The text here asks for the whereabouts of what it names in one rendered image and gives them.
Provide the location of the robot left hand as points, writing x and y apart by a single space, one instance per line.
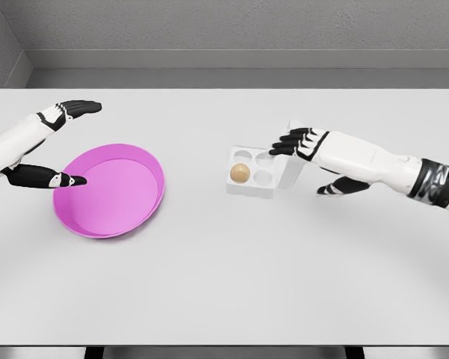
30 131

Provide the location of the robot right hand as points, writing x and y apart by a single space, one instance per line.
344 153

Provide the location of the white egg box with lid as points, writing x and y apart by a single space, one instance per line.
252 187

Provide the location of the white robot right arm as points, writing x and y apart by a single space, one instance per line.
411 168

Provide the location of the tan egg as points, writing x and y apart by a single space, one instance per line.
240 173

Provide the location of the pink round plate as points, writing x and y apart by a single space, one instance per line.
112 194

